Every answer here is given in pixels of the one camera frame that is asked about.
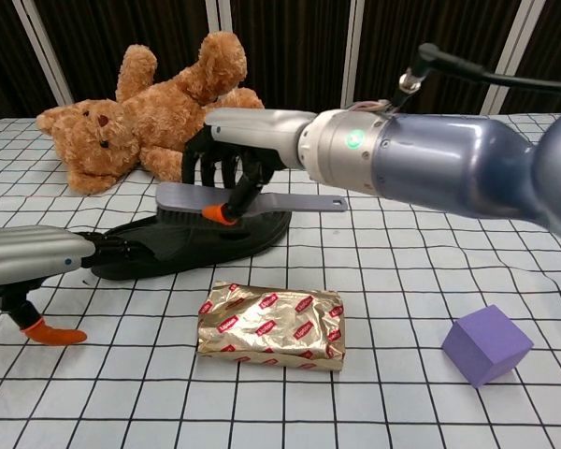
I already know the white checked tablecloth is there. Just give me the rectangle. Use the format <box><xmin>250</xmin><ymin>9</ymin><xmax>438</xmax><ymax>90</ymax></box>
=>
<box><xmin>0</xmin><ymin>111</ymin><xmax>561</xmax><ymax>449</ymax></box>

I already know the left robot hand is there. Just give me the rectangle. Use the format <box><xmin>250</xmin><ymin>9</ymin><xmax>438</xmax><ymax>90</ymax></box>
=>
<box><xmin>0</xmin><ymin>225</ymin><xmax>139</xmax><ymax>347</ymax></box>

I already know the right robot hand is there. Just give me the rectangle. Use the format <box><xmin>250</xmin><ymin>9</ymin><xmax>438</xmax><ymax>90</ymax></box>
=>
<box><xmin>181</xmin><ymin>108</ymin><xmax>312</xmax><ymax>229</ymax></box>

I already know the purple foam cube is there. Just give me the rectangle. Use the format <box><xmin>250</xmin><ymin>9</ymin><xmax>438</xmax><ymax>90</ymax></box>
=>
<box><xmin>441</xmin><ymin>304</ymin><xmax>534</xmax><ymax>389</ymax></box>

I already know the gold foil tea packet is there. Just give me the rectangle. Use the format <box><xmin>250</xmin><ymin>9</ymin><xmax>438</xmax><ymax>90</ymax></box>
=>
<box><xmin>195</xmin><ymin>280</ymin><xmax>346</xmax><ymax>374</ymax></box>

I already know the black folding partition screen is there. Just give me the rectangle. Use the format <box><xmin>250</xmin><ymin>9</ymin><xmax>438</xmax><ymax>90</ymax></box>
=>
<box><xmin>0</xmin><ymin>0</ymin><xmax>561</xmax><ymax>127</ymax></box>

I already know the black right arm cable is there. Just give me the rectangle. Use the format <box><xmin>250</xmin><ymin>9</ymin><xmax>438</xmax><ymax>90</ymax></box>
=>
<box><xmin>398</xmin><ymin>42</ymin><xmax>561</xmax><ymax>116</ymax></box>

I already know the brown teddy bear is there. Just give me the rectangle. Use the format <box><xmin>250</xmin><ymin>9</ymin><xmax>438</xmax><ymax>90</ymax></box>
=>
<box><xmin>36</xmin><ymin>31</ymin><xmax>269</xmax><ymax>196</ymax></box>

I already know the black rubber slipper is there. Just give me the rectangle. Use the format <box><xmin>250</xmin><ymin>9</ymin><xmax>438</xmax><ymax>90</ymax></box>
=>
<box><xmin>77</xmin><ymin>205</ymin><xmax>292</xmax><ymax>282</ymax></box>

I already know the grey cleaning brush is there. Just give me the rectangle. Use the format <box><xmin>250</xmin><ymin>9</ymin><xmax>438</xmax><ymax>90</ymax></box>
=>
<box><xmin>154</xmin><ymin>181</ymin><xmax>350</xmax><ymax>225</ymax></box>

